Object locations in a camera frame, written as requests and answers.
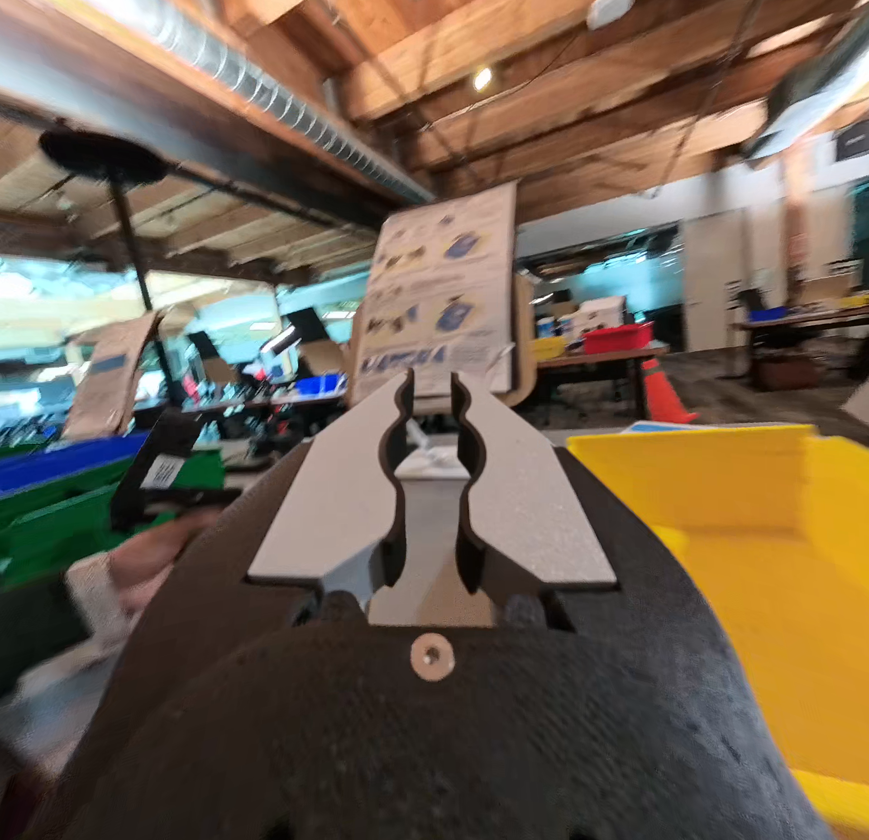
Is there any document stand with instruction sheet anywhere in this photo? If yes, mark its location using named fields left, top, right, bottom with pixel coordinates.
left=346, top=181, right=537, bottom=481

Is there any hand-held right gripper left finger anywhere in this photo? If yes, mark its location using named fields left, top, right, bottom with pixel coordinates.
left=248, top=370, right=415, bottom=613

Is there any red plastic bin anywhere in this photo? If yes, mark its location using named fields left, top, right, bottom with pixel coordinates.
left=583, top=322, right=654, bottom=355

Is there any white cardboard box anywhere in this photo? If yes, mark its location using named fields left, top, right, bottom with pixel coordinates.
left=573, top=297, right=625, bottom=331

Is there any blue plastic bin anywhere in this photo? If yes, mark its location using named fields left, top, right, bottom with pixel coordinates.
left=0, top=432, right=150, bottom=494

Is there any long spiral ventilation duct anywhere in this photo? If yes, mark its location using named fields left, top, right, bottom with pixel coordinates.
left=146, top=0, right=435, bottom=202

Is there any wooden workbench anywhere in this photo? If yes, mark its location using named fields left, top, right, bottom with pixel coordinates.
left=536, top=343, right=669, bottom=420

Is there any person's left hand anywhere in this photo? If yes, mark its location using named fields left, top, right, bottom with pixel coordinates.
left=109, top=509, right=220, bottom=615

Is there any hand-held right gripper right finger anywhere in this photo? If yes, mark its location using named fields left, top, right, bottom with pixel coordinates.
left=449, top=371, right=617, bottom=596

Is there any brown cardboard document stand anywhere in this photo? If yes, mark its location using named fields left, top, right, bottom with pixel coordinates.
left=61, top=310, right=164, bottom=440

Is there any black backdrop board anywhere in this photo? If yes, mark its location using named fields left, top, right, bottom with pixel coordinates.
left=186, top=331, right=235, bottom=382
left=285, top=307, right=344, bottom=372

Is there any black support pole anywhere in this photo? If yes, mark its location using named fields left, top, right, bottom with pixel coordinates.
left=37, top=125, right=179, bottom=406

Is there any silver wrist watch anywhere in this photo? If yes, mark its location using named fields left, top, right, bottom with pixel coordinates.
left=64, top=551, right=133, bottom=644

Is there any green plastic bin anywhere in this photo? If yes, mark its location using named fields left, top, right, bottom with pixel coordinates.
left=0, top=449, right=225, bottom=586

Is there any yellow plastic bin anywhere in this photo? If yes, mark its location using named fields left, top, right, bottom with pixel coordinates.
left=567, top=424, right=869, bottom=840

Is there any grey desk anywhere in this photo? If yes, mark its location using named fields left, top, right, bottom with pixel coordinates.
left=0, top=427, right=578, bottom=780

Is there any orange traffic cone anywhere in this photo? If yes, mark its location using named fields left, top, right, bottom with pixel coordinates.
left=641, top=358, right=699, bottom=425

